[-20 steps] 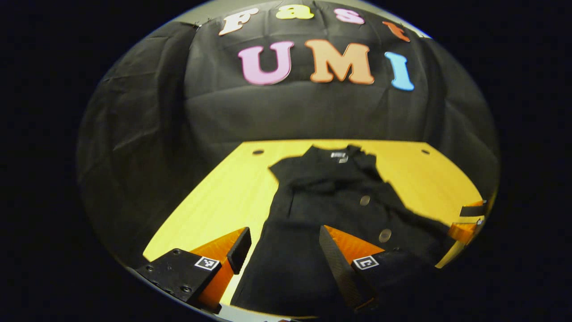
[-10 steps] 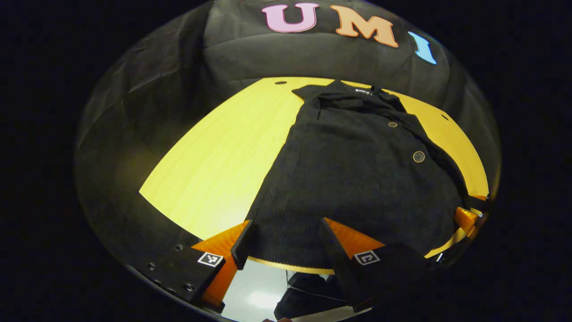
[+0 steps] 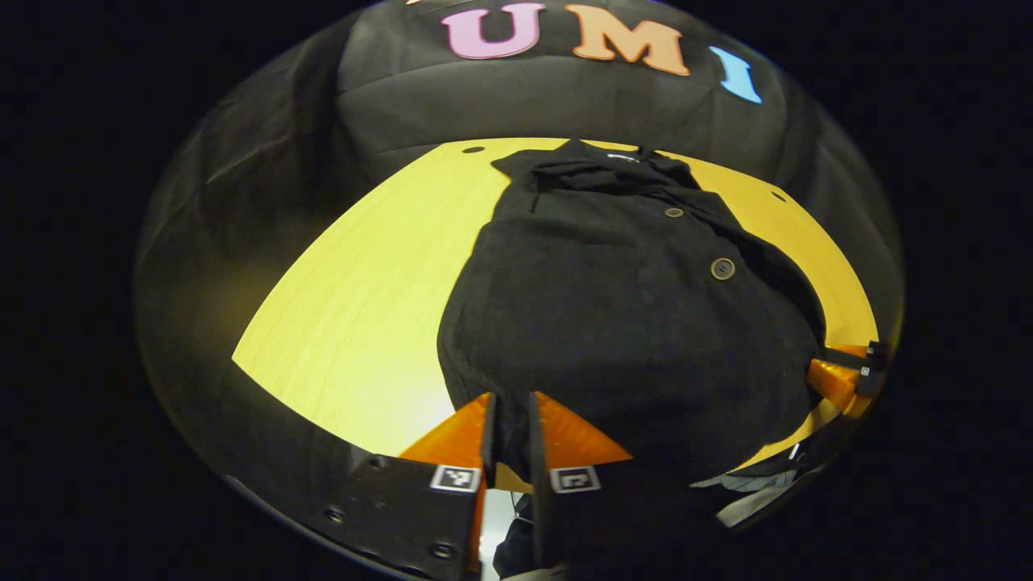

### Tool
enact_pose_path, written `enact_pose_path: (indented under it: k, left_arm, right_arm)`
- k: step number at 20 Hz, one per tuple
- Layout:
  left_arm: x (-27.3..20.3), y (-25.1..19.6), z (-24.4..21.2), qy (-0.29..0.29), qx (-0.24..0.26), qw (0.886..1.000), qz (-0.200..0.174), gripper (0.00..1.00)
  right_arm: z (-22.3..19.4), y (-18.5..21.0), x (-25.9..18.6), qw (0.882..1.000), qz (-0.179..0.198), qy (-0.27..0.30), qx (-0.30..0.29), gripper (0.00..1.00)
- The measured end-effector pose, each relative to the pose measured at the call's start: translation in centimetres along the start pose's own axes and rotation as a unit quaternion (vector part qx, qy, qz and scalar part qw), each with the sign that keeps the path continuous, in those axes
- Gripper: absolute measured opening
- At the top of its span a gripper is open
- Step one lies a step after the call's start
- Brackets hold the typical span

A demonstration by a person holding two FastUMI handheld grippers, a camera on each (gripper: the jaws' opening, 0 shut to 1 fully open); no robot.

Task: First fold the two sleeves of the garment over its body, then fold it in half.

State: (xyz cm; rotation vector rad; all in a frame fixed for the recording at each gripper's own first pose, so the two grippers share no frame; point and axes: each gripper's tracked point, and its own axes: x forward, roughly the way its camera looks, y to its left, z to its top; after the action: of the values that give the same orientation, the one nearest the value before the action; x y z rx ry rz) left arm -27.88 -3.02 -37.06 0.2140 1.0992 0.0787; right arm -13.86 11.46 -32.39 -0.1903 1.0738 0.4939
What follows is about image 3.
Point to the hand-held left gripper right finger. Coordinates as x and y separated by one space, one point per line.
539 452

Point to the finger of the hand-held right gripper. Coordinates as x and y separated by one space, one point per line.
835 381
855 351

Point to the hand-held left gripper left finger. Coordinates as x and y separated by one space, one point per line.
489 436

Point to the black buttoned garment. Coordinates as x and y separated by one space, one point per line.
629 339

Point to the black backdrop cloth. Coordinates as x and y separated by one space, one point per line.
242 242

